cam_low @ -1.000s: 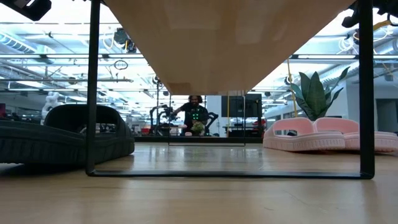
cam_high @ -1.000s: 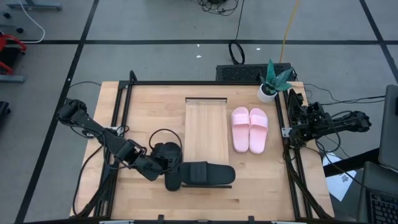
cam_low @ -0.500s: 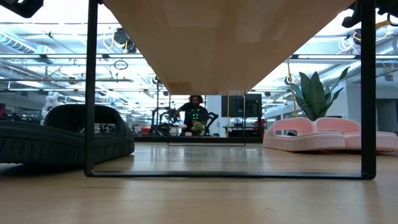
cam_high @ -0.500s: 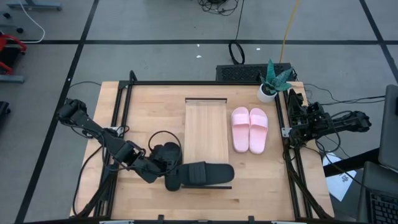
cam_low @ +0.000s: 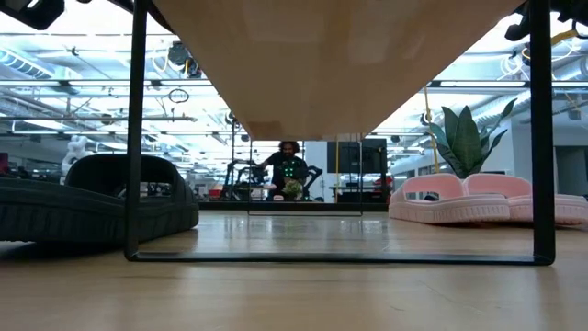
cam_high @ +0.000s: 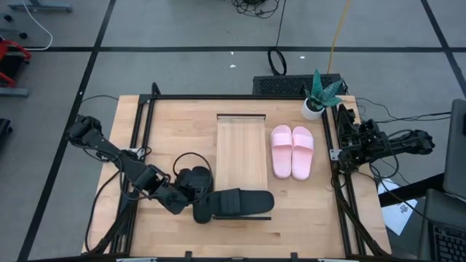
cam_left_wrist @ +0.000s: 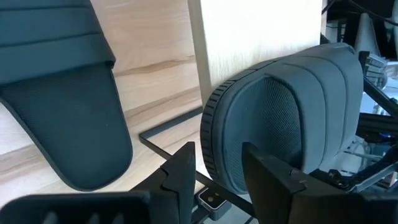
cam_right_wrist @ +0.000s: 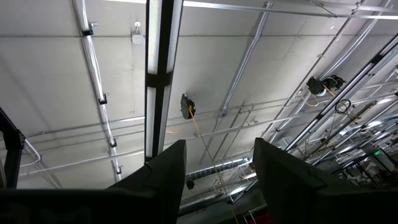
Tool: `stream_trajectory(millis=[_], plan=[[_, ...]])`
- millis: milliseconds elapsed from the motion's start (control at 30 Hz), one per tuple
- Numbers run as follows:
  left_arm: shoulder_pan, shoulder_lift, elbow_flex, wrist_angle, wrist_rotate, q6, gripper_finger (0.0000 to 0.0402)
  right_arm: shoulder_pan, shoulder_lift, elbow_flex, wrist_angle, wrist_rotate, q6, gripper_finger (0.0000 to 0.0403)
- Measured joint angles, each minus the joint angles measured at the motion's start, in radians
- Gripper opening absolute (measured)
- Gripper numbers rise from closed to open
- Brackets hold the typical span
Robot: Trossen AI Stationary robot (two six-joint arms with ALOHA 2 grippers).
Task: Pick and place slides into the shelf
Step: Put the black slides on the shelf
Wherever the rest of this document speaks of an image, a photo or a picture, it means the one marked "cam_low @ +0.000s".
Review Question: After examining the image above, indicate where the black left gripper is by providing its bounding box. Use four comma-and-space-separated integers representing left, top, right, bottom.
0, 0, 66, 31

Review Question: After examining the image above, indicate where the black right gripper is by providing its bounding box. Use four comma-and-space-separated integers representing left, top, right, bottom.
503, 2, 532, 42

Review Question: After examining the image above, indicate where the black rubber slide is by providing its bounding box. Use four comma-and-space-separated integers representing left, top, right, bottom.
0, 154, 200, 244

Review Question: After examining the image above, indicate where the green plant in white pot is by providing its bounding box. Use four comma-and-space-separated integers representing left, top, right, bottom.
429, 97, 518, 179

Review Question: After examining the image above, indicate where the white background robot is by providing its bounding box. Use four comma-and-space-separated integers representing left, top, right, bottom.
60, 134, 94, 186

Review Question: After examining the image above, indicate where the black ceiling-hung equipment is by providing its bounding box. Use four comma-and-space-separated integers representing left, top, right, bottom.
167, 40, 203, 79

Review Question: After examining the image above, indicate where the black background monitor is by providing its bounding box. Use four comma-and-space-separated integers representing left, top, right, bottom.
326, 138, 389, 175

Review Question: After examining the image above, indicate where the black background desk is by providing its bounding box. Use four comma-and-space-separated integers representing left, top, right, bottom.
328, 183, 391, 204

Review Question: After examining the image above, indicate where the thin yellow vertical pole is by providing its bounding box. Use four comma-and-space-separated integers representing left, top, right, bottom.
334, 140, 341, 203

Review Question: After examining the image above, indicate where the black background stand pole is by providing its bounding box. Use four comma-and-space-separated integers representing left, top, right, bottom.
227, 112, 240, 200

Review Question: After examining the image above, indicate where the person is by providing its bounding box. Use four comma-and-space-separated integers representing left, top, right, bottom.
257, 140, 310, 202

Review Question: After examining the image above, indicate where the small background potted plant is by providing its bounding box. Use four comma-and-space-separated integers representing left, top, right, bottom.
282, 179, 304, 202

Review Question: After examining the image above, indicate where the yellow hanging cable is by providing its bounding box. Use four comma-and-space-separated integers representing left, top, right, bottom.
422, 85, 441, 175

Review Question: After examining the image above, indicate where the black hanging cable loop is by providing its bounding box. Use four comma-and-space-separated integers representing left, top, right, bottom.
167, 87, 191, 105

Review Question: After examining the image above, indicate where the wooden shelf with black frame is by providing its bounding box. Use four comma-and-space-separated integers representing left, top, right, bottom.
123, 0, 557, 267

